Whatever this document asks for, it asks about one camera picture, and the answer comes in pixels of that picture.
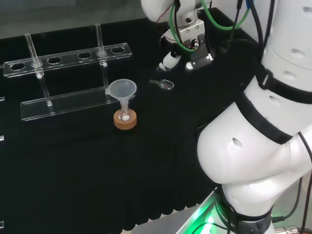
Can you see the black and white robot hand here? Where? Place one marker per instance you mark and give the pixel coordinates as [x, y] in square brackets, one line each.
[200, 52]

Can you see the translucent plastic funnel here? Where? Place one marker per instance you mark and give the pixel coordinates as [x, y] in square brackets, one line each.
[122, 89]

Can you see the clear round-bottom glass flask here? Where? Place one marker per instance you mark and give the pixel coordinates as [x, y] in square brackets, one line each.
[124, 116]

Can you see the clear acrylic funnel stand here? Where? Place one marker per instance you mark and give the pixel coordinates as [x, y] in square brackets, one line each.
[65, 103]

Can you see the black bench cloth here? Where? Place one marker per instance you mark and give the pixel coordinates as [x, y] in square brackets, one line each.
[73, 165]

